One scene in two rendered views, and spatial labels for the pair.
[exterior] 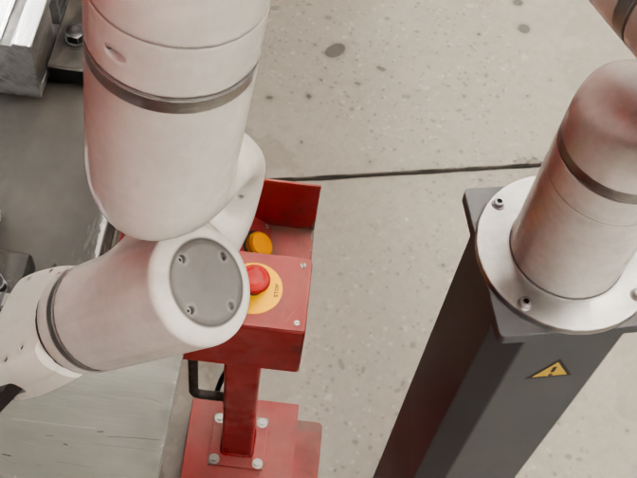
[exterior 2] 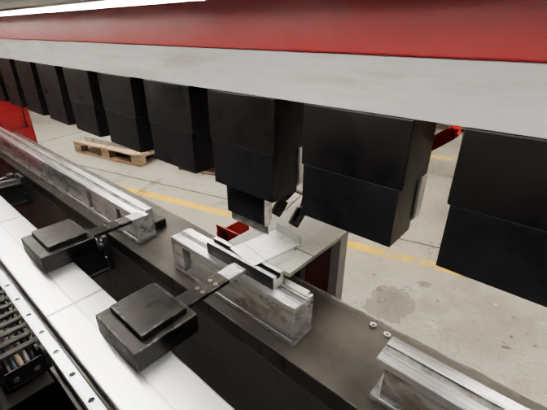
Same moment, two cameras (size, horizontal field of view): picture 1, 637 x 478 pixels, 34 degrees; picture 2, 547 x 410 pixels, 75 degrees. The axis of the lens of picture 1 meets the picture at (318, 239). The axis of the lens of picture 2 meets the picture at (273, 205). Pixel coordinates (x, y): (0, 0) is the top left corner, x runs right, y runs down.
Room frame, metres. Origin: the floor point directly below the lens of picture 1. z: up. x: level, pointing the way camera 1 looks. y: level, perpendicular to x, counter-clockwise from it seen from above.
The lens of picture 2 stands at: (-0.09, 0.81, 1.43)
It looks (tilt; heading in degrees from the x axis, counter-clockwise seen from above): 26 degrees down; 313
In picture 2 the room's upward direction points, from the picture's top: straight up
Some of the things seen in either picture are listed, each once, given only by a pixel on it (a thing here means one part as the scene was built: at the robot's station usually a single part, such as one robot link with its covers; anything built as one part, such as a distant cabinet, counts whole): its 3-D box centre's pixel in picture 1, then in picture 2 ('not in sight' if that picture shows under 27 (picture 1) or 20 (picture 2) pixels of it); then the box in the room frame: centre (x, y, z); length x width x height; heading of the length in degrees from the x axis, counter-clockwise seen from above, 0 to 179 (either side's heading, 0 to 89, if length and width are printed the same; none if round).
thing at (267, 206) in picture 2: not in sight; (248, 204); (0.36, 0.39, 1.13); 0.10 x 0.02 x 0.10; 1
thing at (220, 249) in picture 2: not in sight; (242, 261); (0.38, 0.39, 0.99); 0.20 x 0.03 x 0.03; 1
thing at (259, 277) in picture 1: (253, 284); not in sight; (0.62, 0.07, 0.79); 0.04 x 0.04 x 0.04
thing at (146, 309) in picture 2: not in sight; (185, 296); (0.35, 0.55, 1.01); 0.26 x 0.12 x 0.05; 91
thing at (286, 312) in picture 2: not in sight; (234, 279); (0.41, 0.39, 0.92); 0.39 x 0.06 x 0.10; 1
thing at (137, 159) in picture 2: not in sight; (130, 145); (4.37, -1.27, 0.07); 1.20 x 0.80 x 0.14; 13
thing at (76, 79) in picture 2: not in sight; (97, 99); (0.93, 0.40, 1.26); 0.15 x 0.09 x 0.17; 1
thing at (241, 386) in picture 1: (242, 380); not in sight; (0.67, 0.08, 0.39); 0.05 x 0.05 x 0.54; 3
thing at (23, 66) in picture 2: not in sight; (42, 85); (1.33, 0.41, 1.26); 0.15 x 0.09 x 0.17; 1
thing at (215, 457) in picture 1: (238, 440); not in sight; (0.67, 0.08, 0.13); 0.10 x 0.10 x 0.01; 3
